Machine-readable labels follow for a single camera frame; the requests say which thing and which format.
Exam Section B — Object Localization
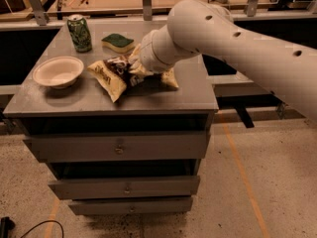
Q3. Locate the brown and yellow chip bag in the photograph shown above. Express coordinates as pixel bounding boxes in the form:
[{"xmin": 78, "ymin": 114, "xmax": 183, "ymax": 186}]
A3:
[{"xmin": 87, "ymin": 45, "xmax": 178, "ymax": 103}]

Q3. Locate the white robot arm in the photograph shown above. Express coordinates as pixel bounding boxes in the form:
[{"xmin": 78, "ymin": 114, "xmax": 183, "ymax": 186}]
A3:
[{"xmin": 140, "ymin": 0, "xmax": 317, "ymax": 122}]

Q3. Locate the top grey drawer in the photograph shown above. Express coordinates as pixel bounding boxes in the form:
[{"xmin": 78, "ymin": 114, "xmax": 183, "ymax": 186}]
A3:
[{"xmin": 24, "ymin": 131, "xmax": 209, "ymax": 163}]

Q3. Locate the grey drawer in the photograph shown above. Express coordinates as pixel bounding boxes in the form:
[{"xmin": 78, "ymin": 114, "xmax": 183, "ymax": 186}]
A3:
[
  {"xmin": 24, "ymin": 131, "xmax": 209, "ymax": 163},
  {"xmin": 49, "ymin": 176, "xmax": 200, "ymax": 199},
  {"xmin": 68, "ymin": 196, "xmax": 193, "ymax": 215}
]

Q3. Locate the grey drawer cabinet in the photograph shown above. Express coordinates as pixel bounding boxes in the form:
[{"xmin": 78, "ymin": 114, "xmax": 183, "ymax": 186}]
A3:
[{"xmin": 3, "ymin": 19, "xmax": 220, "ymax": 216}]

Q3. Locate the green and yellow sponge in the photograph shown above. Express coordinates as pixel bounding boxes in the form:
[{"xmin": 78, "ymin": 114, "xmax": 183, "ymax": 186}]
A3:
[{"xmin": 101, "ymin": 34, "xmax": 135, "ymax": 54}]

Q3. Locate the bottom grey drawer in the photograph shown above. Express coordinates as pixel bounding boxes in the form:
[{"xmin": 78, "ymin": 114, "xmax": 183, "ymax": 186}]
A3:
[{"xmin": 68, "ymin": 196, "xmax": 193, "ymax": 215}]

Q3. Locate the white paper bowl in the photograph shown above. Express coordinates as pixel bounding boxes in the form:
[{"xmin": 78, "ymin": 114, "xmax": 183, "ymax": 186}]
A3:
[{"xmin": 32, "ymin": 57, "xmax": 84, "ymax": 89}]

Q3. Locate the green soda can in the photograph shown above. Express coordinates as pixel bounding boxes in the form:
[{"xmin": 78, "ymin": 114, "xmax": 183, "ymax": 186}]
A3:
[{"xmin": 67, "ymin": 14, "xmax": 92, "ymax": 53}]

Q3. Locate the middle grey drawer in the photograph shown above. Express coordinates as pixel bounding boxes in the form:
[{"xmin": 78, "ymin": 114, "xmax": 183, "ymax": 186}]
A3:
[{"xmin": 49, "ymin": 176, "xmax": 200, "ymax": 199}]

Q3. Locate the black device on floor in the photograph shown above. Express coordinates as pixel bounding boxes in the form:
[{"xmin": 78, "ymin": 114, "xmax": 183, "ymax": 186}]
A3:
[{"xmin": 0, "ymin": 216, "xmax": 15, "ymax": 238}]

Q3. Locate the grey metal rail frame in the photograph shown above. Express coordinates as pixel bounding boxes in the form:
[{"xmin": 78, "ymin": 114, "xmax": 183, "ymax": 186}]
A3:
[{"xmin": 0, "ymin": 0, "xmax": 317, "ymax": 31}]

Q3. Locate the black cable on floor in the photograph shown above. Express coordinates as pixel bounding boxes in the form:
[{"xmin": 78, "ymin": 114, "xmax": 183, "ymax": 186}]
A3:
[{"xmin": 19, "ymin": 219, "xmax": 65, "ymax": 238}]

